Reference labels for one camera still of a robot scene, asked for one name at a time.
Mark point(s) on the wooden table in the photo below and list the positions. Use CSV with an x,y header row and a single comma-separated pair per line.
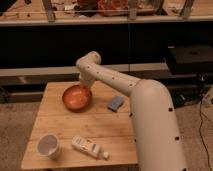
x,y
112,131

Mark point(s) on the white plastic bottle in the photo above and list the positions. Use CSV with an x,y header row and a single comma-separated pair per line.
x,y
89,148

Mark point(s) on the white plastic cup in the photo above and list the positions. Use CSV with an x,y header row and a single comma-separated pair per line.
x,y
48,146

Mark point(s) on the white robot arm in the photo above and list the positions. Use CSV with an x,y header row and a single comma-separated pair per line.
x,y
157,136

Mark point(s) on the orange ceramic bowl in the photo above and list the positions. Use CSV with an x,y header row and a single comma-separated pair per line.
x,y
77,97

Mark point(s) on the blue sponge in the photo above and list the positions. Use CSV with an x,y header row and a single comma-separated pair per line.
x,y
115,103

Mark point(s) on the long wooden shelf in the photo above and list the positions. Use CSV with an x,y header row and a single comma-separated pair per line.
x,y
91,12

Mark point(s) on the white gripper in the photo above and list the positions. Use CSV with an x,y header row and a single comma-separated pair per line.
x,y
86,80

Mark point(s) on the black box on shelf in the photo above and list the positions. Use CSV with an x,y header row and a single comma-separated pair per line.
x,y
190,59

